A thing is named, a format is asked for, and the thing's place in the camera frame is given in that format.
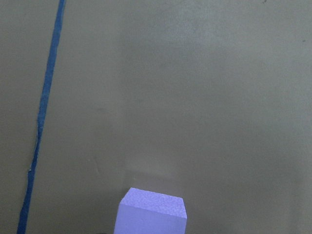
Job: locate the purple foam block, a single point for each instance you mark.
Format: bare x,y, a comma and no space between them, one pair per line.
146,212

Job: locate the brown paper table cover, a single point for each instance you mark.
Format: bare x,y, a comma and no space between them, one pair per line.
208,100

